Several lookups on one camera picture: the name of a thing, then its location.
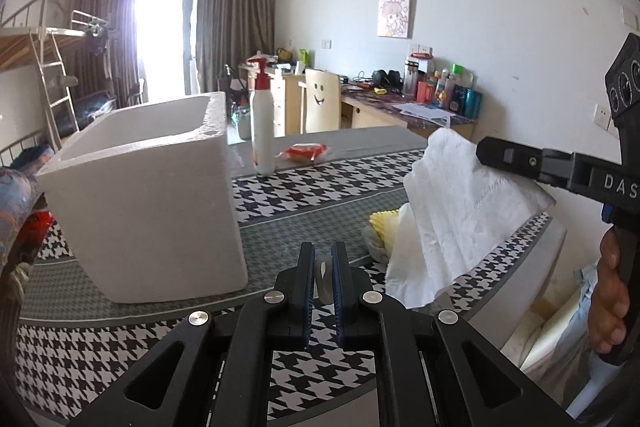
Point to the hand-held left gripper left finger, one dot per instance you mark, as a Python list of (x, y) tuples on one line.
[(304, 302)]

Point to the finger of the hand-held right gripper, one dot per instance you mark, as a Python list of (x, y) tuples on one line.
[(520, 157)]

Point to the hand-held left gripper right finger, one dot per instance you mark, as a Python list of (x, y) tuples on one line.
[(341, 302)]

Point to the small white roll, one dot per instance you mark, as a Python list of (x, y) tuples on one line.
[(323, 279)]

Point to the white tissue paper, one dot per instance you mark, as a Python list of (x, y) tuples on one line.
[(407, 272), (475, 207)]

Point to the yellow foam net sleeve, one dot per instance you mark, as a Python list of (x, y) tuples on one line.
[(384, 222)]

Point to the white foam box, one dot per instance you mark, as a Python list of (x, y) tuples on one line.
[(150, 207)]

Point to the person's right hand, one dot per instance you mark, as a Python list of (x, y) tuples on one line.
[(607, 297)]

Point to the clear plastic wrapper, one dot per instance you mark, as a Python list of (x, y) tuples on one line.
[(375, 247)]

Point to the cluster of desk bottles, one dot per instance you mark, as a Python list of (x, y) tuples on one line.
[(450, 92)]

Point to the printed paper sheets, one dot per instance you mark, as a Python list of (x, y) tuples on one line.
[(422, 112)]

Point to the houndstooth grey tablecloth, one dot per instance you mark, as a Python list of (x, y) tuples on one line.
[(310, 192)]

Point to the wooden desk patterned top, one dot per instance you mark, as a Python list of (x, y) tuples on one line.
[(380, 114)]

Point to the red snack packet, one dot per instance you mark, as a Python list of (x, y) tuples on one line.
[(305, 152)]

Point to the black headphones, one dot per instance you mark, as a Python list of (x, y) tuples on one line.
[(386, 78)]

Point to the white pump bottle red top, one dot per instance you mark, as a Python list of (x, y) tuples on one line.
[(262, 132)]

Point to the person's light blue clothing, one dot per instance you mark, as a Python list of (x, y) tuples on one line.
[(570, 357)]

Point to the white plastic bucket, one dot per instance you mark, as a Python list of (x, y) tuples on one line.
[(244, 123)]

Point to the wooden smiley face chair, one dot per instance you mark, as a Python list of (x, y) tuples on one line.
[(322, 104)]

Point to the green paper bag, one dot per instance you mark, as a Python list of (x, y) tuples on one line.
[(304, 56)]

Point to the yellow black bag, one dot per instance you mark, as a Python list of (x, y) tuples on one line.
[(284, 54)]

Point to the red plastic bag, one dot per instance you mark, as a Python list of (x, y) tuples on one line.
[(40, 229)]

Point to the dark blue plaid bedding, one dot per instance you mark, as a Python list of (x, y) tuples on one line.
[(95, 109)]

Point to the pale yellow cloth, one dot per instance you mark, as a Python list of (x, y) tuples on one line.
[(19, 274)]

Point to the wide brown curtain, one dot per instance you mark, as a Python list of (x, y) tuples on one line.
[(235, 12)]

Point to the blue orange plaid quilt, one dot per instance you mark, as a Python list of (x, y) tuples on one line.
[(17, 207)]

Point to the glass balcony door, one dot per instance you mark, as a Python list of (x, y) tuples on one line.
[(167, 27)]

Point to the metal bunk ladder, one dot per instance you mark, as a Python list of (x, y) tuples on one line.
[(55, 87)]

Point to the dark hanging clothes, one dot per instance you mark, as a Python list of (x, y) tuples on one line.
[(96, 41)]

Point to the narrow brown curtain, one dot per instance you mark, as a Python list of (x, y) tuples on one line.
[(102, 22)]

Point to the short metal bunk bed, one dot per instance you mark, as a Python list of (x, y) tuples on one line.
[(90, 19)]

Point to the long metal bunk bed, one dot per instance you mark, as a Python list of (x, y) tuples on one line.
[(15, 52)]

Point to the white double wall socket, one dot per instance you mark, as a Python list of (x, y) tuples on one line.
[(603, 116)]

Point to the red white wall socket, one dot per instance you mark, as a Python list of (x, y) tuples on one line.
[(421, 50)]

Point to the pink cartoon wall picture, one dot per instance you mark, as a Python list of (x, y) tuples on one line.
[(396, 17)]

